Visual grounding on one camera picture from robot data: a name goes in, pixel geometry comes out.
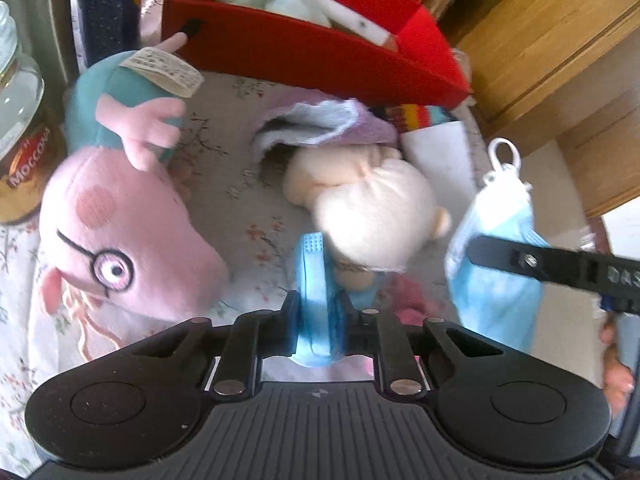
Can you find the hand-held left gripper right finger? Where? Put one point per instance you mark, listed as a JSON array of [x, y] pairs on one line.
[[341, 327]]

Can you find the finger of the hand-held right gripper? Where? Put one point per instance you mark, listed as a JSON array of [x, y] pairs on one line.
[[525, 260]]

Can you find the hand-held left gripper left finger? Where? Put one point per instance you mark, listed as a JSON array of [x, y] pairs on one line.
[[312, 280]]

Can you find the beige plush doll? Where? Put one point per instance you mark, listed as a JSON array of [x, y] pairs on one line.
[[380, 210]]

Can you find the colourful striped sock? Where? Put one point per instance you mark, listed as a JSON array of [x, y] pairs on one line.
[[415, 117]]

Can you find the red storage box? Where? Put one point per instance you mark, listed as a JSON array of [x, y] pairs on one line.
[[300, 55]]

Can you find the person's right hand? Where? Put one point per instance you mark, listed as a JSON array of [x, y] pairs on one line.
[[616, 380]]

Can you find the pink knitted cloth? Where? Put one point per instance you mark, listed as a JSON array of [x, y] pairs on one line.
[[415, 305]]

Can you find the white paper sheet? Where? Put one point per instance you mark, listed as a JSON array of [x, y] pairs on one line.
[[440, 155]]

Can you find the pink pig plush toy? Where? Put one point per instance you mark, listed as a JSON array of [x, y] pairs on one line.
[[125, 210]]

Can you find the wooden cabinet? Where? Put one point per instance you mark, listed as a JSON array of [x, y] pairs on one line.
[[550, 35]]

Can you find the white sponge block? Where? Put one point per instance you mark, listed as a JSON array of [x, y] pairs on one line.
[[350, 20]]

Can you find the glass coffee jar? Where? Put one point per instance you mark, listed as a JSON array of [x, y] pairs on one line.
[[25, 160]]

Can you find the dark blue bottle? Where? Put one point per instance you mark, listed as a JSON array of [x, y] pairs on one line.
[[105, 10]]

